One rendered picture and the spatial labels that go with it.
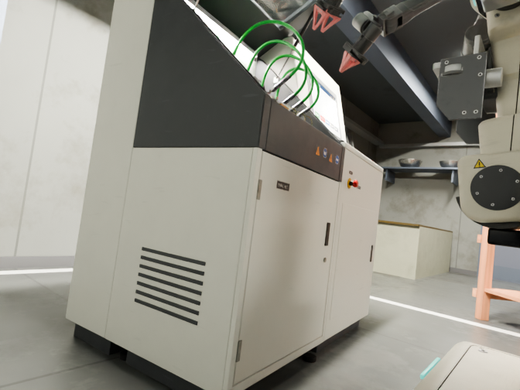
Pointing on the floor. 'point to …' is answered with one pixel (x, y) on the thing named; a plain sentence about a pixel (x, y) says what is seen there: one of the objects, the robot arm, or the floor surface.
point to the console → (355, 170)
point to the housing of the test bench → (109, 172)
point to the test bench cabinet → (189, 266)
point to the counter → (412, 250)
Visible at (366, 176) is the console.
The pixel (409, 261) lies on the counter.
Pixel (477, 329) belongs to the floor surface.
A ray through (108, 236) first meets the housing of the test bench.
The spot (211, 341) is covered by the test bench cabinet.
